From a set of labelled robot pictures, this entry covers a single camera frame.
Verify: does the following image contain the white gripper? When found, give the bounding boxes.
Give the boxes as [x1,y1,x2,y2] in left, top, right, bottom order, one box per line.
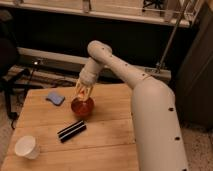
[75,61,103,100]

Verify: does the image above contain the orange pepper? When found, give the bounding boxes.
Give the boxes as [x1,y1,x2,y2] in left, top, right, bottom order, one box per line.
[78,93,85,100]

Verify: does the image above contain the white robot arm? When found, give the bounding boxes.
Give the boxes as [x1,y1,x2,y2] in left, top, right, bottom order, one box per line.
[75,40,189,171]

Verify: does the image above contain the red ceramic bowl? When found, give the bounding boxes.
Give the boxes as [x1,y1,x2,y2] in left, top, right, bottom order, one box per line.
[71,98,94,117]

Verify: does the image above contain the blue sponge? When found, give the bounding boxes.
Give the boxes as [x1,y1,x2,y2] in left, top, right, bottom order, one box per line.
[46,92,65,106]

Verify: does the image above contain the black rectangular brush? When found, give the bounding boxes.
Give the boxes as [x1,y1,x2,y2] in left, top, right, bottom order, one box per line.
[58,120,87,143]

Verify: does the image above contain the white baseboard ledge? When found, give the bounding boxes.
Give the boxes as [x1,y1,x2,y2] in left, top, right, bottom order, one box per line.
[18,45,171,88]

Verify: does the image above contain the black tripod stand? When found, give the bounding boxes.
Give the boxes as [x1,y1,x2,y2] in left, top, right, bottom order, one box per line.
[0,60,42,129]

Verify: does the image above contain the metal pole stand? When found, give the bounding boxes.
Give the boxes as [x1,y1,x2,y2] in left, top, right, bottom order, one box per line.
[155,0,190,73]

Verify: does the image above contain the dark office chair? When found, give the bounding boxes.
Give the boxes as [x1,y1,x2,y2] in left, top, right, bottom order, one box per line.
[0,10,19,92]

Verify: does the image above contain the white paper cup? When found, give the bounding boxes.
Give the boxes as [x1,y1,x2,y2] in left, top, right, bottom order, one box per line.
[14,135,40,159]

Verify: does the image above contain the dark cabinet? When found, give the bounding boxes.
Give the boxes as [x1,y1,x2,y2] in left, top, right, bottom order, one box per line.
[171,2,213,129]

